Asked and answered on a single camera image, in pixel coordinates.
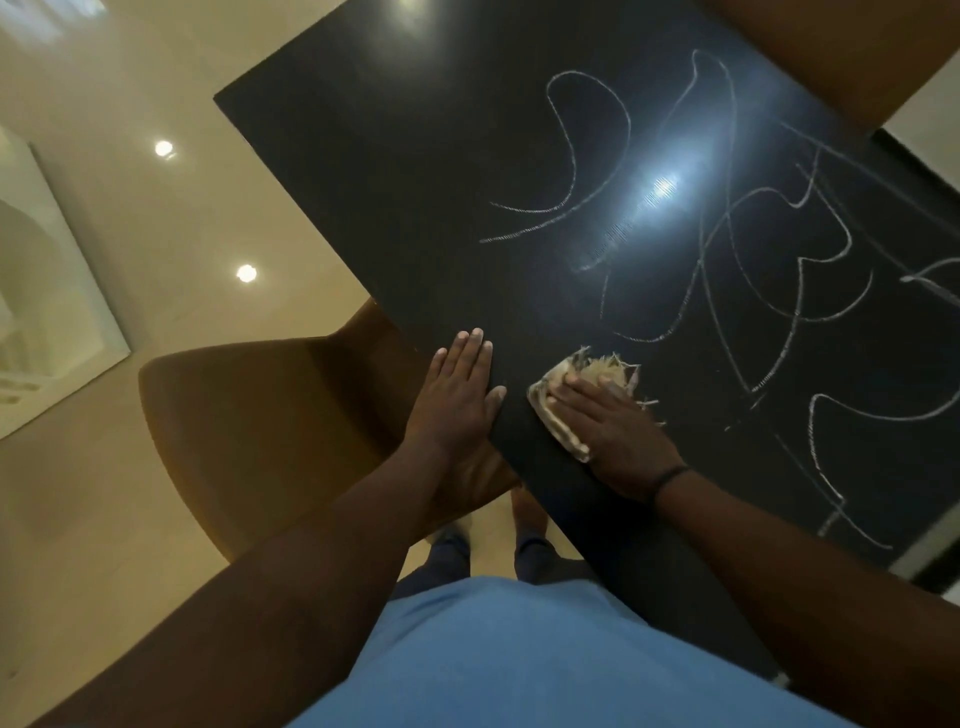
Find striped fringed cloth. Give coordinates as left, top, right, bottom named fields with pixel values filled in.
left=526, top=344, right=665, bottom=465

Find person's left forearm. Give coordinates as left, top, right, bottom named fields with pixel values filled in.
left=29, top=440, right=451, bottom=728

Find person's dark trousers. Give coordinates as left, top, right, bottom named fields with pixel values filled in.
left=389, top=524, right=601, bottom=601

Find person's right forearm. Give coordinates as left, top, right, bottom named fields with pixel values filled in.
left=652, top=470, right=960, bottom=728

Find tan moulded chair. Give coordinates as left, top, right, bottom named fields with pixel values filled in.
left=693, top=0, right=960, bottom=130
left=138, top=298, right=523, bottom=564

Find person's right foot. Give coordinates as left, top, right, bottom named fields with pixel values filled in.
left=509, top=485, right=549, bottom=535

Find person's left hand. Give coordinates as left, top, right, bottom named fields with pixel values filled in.
left=403, top=327, right=508, bottom=463

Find person's right hand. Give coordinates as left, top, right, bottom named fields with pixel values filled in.
left=545, top=372, right=688, bottom=502

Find black chalk-marked table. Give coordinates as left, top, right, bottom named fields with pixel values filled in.
left=213, top=0, right=960, bottom=684

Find person's blue shirt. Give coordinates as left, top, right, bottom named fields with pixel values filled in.
left=288, top=575, right=856, bottom=728

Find black wristband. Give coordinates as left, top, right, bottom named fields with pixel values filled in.
left=646, top=463, right=693, bottom=510

